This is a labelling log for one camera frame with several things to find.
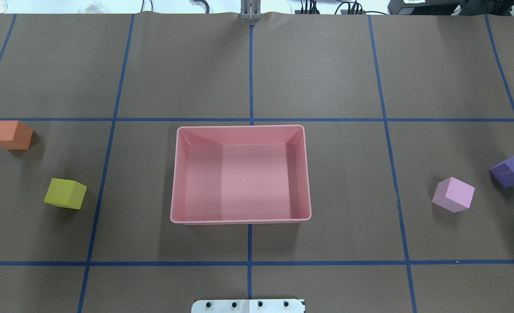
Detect yellow-green foam block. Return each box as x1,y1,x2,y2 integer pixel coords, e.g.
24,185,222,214
44,178,87,210

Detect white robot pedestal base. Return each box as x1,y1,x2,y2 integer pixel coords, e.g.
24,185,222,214
191,299,306,313

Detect purple foam block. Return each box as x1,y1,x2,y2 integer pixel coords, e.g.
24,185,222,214
489,156,514,188

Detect orange foam block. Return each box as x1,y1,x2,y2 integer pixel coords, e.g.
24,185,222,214
0,120,33,150

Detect pink plastic bin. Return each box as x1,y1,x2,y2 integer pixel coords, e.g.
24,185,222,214
170,124,312,225

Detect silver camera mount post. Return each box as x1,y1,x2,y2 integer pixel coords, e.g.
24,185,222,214
240,0,262,20

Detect light pink foam block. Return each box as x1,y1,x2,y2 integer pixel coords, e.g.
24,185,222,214
432,177,475,213

